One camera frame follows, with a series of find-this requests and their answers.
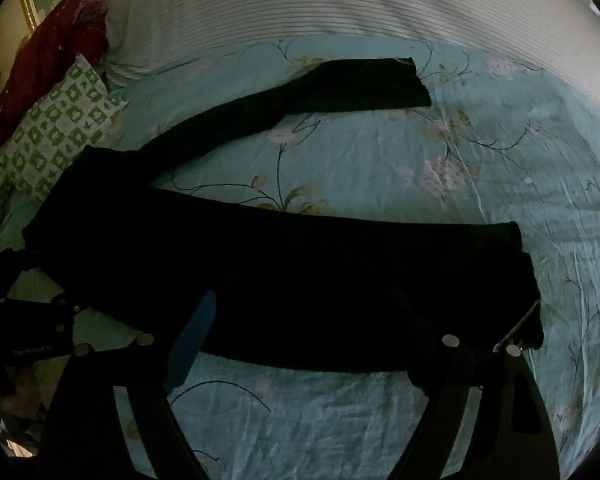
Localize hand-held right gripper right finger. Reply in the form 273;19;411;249
392;282;562;480

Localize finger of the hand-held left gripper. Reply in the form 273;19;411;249
51;294;90;343

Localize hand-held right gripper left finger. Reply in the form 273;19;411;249
45;287;218;480

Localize black pants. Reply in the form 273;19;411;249
22;57;546;376

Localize teal floral bed sheet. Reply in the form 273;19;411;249
0;35;600;480

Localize green checked pillow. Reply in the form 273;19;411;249
0;52;129;207

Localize dark red cloth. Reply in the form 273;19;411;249
0;0;109;167

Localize white striped blanket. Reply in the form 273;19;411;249
100;0;600;128

